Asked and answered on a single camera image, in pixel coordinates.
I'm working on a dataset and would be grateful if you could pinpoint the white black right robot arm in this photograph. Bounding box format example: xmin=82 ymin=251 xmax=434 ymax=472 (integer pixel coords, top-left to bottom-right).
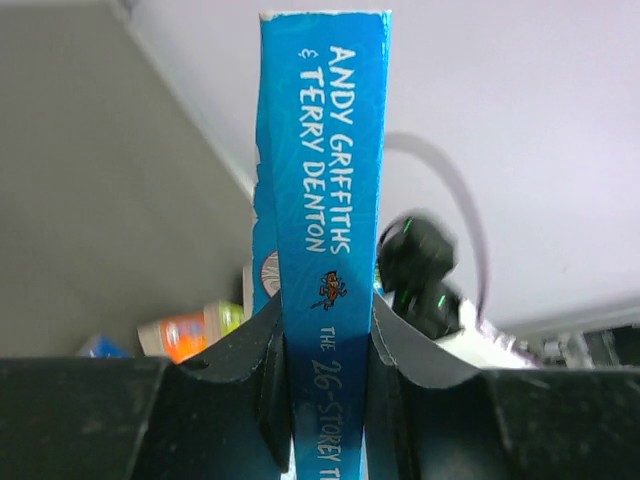
xmin=377 ymin=213 xmax=539 ymax=369

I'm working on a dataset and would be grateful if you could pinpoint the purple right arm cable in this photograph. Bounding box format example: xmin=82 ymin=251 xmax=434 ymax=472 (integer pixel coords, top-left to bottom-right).
xmin=384 ymin=132 xmax=492 ymax=321

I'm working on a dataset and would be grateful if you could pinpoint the aluminium mounting rail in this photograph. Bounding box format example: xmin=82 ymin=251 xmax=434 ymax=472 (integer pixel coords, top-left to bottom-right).
xmin=503 ymin=296 xmax=639 ymax=369

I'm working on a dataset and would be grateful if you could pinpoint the blue 91-storey treehouse book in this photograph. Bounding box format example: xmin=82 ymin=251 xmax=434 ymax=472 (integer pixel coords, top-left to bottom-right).
xmin=76 ymin=335 xmax=131 ymax=358

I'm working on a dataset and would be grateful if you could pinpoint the light blue 26-storey treehouse book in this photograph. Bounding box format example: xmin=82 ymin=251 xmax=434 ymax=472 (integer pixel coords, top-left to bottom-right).
xmin=253 ymin=10 xmax=392 ymax=479

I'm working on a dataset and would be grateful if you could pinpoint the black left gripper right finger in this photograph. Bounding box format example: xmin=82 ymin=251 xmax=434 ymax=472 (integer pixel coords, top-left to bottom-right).
xmin=365 ymin=298 xmax=639 ymax=479

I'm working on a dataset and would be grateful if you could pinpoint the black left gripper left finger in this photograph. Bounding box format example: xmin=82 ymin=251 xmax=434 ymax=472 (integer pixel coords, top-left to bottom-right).
xmin=1 ymin=298 xmax=291 ymax=479

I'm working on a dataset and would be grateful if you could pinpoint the lime green cartoon book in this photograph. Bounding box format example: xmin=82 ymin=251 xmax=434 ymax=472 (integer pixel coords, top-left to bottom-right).
xmin=203 ymin=301 xmax=245 ymax=345

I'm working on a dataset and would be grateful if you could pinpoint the orange cartoon paperback book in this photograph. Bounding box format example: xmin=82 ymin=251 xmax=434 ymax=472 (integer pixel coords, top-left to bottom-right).
xmin=137 ymin=312 xmax=208 ymax=363

